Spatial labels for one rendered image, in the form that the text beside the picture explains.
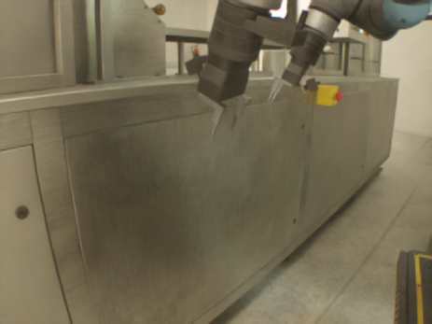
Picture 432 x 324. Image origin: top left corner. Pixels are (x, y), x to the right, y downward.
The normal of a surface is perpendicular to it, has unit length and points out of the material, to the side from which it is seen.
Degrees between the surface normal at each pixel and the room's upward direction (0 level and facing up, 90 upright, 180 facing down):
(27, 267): 90
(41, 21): 90
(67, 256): 90
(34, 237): 90
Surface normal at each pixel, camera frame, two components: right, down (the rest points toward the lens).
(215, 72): -0.51, 0.05
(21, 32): 0.76, 0.19
